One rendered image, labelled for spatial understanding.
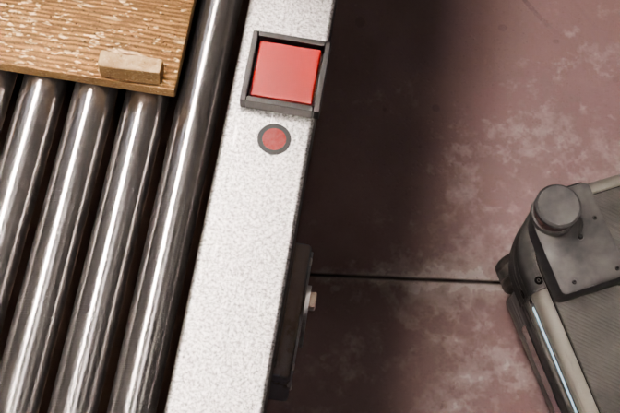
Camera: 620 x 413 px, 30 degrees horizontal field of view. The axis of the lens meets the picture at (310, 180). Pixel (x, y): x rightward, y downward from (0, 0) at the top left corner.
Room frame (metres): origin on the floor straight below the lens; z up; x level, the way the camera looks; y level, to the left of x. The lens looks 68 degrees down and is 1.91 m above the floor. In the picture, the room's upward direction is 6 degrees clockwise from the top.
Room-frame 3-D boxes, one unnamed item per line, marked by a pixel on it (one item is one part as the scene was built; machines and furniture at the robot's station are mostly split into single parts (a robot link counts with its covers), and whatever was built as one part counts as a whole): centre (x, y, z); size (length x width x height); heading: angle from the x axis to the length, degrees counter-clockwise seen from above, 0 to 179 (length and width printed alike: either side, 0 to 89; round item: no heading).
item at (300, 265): (0.30, 0.04, 0.77); 0.14 x 0.11 x 0.18; 177
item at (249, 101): (0.50, 0.03, 0.92); 0.08 x 0.08 x 0.02; 87
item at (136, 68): (0.48, 0.18, 0.95); 0.06 x 0.02 x 0.03; 87
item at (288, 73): (0.50, 0.03, 0.92); 0.06 x 0.06 x 0.01; 87
